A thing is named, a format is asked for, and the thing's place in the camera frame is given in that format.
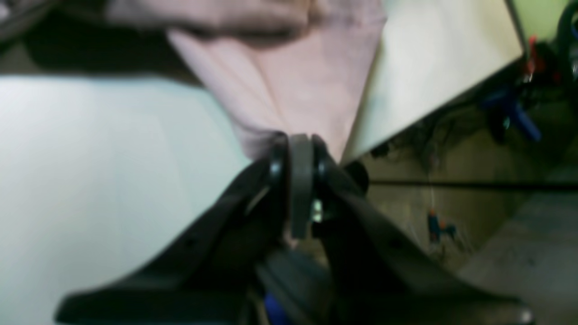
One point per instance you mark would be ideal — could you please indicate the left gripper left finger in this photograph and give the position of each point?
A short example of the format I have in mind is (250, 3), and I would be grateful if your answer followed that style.
(203, 276)

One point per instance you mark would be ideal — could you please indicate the red and black clamp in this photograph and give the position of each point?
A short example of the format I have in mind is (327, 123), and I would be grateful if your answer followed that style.
(541, 66)

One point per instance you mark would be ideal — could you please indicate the mauve pink t-shirt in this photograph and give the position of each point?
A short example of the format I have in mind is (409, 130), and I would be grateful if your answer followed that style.
(293, 66)

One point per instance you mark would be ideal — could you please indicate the blue clamp under table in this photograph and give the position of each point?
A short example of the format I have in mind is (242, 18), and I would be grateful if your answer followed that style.
(504, 109)

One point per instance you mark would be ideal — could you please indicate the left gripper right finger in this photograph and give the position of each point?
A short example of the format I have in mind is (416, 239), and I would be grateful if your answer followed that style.
(381, 276)

